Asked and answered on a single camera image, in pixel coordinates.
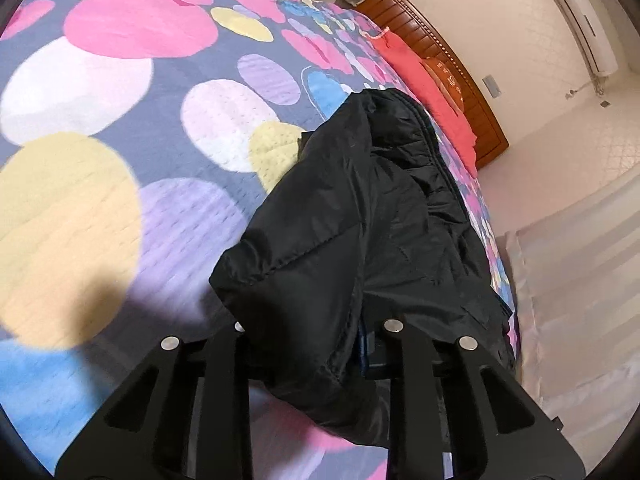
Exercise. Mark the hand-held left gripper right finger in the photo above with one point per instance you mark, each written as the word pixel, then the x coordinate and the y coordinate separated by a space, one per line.
pixel 405 360

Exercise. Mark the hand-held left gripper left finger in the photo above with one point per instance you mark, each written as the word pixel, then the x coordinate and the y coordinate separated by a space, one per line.
pixel 225 360

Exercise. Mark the black puffer jacket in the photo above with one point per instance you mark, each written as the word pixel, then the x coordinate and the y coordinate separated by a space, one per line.
pixel 350 235

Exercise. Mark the orange printed cushion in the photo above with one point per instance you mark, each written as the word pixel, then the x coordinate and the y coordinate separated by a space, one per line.
pixel 447 80

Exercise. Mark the red pillow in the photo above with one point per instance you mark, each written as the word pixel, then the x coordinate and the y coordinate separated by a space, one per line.
pixel 415 75

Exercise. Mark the polka dot bedspread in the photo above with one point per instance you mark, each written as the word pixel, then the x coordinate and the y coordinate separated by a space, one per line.
pixel 100 85

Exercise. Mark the wooden bed headboard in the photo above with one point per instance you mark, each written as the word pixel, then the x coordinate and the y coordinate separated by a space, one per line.
pixel 450 55

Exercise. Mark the white air conditioner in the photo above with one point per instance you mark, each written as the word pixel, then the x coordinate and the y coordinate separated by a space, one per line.
pixel 585 25

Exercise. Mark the wall switch panel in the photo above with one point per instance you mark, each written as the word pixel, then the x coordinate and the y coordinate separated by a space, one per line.
pixel 491 85

